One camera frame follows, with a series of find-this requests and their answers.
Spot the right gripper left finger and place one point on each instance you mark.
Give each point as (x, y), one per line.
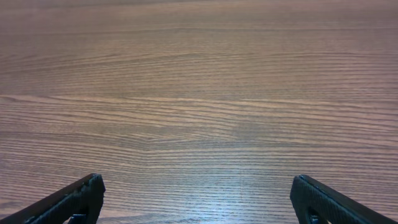
(79, 202)

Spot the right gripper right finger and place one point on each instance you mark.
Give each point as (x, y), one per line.
(315, 202)

